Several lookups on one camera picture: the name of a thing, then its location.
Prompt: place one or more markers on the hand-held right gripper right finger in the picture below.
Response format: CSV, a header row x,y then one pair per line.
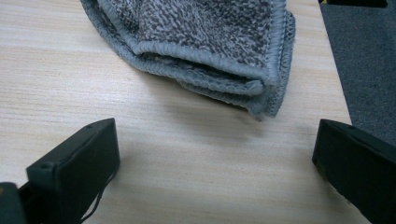
x,y
358,168

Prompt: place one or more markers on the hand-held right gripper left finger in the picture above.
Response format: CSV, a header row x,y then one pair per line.
x,y
74,168

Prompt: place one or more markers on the grey knitted cloth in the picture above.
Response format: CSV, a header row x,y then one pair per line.
x,y
199,40

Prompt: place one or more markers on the black hazard-striped stand base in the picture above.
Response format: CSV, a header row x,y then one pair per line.
x,y
355,3

